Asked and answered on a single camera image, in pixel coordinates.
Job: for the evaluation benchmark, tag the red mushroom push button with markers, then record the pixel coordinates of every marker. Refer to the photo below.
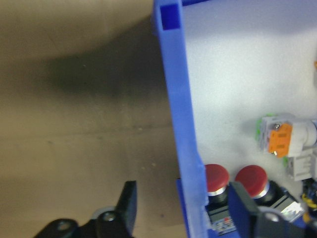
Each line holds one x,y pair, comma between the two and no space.
251,181
216,177

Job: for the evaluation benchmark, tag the small yellow black part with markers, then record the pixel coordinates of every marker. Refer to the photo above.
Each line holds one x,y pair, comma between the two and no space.
309,200

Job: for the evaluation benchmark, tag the white switch contact block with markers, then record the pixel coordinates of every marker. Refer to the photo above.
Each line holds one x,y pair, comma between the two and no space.
301,169

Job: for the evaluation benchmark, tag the blue button storage bin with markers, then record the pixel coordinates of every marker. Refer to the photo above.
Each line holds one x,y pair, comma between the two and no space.
178,99

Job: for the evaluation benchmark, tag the white switch with orange block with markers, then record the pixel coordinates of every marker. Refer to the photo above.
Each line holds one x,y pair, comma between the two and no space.
280,140

